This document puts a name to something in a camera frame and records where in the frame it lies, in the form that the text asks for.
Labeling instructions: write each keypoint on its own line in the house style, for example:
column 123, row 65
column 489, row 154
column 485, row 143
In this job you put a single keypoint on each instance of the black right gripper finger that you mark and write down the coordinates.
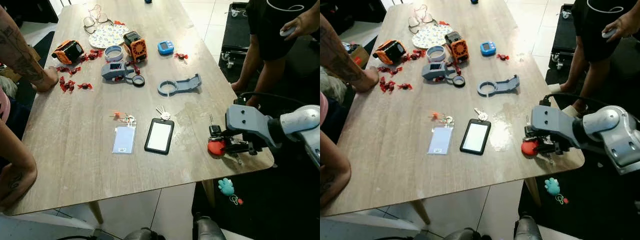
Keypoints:
column 215, row 132
column 551, row 149
column 529, row 132
column 239, row 149

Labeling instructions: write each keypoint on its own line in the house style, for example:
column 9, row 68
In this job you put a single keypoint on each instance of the key bunch with red fob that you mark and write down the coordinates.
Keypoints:
column 529, row 148
column 216, row 148

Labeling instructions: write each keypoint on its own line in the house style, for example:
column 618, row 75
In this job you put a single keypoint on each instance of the grey computer mouse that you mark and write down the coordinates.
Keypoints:
column 287, row 32
column 608, row 34

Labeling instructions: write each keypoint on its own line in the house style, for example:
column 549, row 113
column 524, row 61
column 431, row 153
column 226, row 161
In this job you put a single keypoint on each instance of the bare person forearm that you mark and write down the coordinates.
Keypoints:
column 15, row 170
column 332, row 175

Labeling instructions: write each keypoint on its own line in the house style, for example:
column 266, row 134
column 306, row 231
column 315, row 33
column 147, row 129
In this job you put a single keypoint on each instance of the tattooed person forearm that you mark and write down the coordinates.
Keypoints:
column 17, row 47
column 340, row 50

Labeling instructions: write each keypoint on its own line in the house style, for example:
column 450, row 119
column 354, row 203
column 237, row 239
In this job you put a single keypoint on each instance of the silver keys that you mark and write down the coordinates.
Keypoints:
column 163, row 113
column 481, row 115

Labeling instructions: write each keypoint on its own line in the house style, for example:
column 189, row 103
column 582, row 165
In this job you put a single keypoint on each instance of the standing person hand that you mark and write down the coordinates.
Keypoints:
column 627, row 24
column 304, row 25

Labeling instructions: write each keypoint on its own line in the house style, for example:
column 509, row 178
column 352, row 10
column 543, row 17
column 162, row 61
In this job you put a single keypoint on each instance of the tattooed person hand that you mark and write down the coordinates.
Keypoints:
column 368, row 80
column 47, row 80

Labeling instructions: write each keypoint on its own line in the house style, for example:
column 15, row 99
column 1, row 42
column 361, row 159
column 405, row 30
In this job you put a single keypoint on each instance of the wooden table leg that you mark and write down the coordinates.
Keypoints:
column 421, row 212
column 533, row 191
column 96, row 212
column 209, row 192

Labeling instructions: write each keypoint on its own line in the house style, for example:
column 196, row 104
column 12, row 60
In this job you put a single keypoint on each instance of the black card holder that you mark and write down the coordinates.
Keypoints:
column 159, row 136
column 475, row 137

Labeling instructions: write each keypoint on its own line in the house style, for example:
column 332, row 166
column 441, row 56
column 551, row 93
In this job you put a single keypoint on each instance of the standing person legs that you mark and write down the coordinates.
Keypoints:
column 590, row 75
column 265, row 75

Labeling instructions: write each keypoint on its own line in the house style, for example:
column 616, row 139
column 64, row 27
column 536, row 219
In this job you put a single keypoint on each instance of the black floor mat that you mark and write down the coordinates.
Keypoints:
column 280, row 210
column 600, row 210

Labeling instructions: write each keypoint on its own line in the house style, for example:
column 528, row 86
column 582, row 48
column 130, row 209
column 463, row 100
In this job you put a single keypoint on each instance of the red wrapped candy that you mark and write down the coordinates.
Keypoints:
column 181, row 56
column 414, row 55
column 92, row 54
column 386, row 86
column 456, row 66
column 387, row 70
column 134, row 65
column 405, row 86
column 67, row 70
column 85, row 86
column 502, row 57
column 66, row 86
column 441, row 23
column 118, row 22

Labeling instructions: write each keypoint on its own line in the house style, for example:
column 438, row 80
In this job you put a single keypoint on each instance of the robot right leg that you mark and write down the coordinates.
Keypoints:
column 527, row 230
column 207, row 230

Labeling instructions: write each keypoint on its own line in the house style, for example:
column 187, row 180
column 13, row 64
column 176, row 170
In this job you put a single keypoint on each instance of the robot leg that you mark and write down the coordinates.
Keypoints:
column 144, row 234
column 462, row 234
column 207, row 230
column 527, row 230

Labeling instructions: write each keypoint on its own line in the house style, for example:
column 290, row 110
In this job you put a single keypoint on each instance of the pink clothing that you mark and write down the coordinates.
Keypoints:
column 323, row 106
column 3, row 106

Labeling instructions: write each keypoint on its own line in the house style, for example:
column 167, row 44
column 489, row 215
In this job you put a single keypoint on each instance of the clear badge holder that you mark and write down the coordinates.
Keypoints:
column 123, row 140
column 440, row 141

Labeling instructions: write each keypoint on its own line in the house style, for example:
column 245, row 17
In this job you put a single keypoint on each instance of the blue digital timer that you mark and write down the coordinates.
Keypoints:
column 165, row 47
column 488, row 48

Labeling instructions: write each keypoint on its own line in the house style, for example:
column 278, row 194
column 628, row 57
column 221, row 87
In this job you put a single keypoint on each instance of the black wheeled case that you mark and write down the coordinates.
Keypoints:
column 234, row 30
column 561, row 32

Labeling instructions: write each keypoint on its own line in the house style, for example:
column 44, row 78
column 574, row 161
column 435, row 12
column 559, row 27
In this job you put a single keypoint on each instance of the orange black fan device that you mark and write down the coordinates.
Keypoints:
column 135, row 47
column 458, row 48

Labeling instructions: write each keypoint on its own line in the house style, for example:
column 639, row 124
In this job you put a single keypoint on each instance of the standing person black shirt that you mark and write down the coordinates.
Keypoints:
column 592, row 25
column 272, row 25

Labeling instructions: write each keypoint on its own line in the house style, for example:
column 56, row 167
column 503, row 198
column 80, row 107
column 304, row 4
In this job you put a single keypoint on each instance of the robot left leg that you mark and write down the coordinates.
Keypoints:
column 144, row 234
column 462, row 234

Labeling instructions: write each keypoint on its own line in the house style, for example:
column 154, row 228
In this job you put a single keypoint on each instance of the white tape roll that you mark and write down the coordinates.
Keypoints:
column 106, row 53
column 429, row 54

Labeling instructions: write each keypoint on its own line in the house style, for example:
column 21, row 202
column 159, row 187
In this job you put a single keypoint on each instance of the patterned round plate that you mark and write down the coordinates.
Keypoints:
column 430, row 36
column 107, row 36

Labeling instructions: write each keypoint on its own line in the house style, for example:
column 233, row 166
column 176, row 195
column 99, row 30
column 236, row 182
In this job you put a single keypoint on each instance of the cardboard box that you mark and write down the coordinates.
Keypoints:
column 358, row 55

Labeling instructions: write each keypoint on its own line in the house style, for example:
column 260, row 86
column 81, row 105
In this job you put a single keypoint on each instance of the orange black handheld device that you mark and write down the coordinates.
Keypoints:
column 67, row 51
column 390, row 52

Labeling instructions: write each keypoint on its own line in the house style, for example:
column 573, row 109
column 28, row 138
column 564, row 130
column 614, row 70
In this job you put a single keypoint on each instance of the black furniture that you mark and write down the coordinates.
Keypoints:
column 360, row 9
column 27, row 9

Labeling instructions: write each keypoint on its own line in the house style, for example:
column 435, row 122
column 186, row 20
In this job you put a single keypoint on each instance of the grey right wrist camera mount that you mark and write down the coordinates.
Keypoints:
column 247, row 120
column 552, row 120

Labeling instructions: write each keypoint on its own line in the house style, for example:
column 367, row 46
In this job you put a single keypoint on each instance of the blue-grey plastic bracket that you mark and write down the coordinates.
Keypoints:
column 502, row 85
column 182, row 85

